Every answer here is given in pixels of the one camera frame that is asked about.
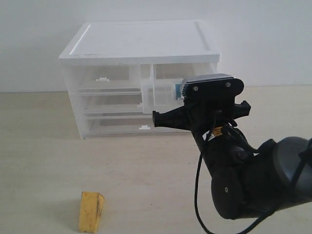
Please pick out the bottom wide clear drawer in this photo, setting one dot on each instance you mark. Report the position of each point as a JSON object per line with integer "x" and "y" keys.
{"x": 125, "y": 124}

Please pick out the blue bottle white cap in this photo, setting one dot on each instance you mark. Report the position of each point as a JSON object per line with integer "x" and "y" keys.
{"x": 177, "y": 91}

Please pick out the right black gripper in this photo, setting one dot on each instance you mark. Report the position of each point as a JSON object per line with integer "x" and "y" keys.
{"x": 198, "y": 115}

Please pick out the wide clear drawer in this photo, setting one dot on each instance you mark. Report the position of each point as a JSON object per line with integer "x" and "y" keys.
{"x": 111, "y": 101}
{"x": 125, "y": 124}

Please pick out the yellow cheese wedge block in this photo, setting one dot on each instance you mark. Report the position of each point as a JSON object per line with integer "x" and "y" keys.
{"x": 91, "y": 207}

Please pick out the middle wide clear drawer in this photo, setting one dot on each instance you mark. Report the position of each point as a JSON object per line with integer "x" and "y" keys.
{"x": 111, "y": 101}

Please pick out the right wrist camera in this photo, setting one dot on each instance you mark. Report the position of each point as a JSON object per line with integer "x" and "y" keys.
{"x": 211, "y": 87}

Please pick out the white plastic drawer cabinet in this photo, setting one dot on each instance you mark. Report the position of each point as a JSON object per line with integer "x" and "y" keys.
{"x": 133, "y": 43}

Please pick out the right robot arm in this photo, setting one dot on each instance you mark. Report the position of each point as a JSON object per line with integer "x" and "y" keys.
{"x": 246, "y": 182}

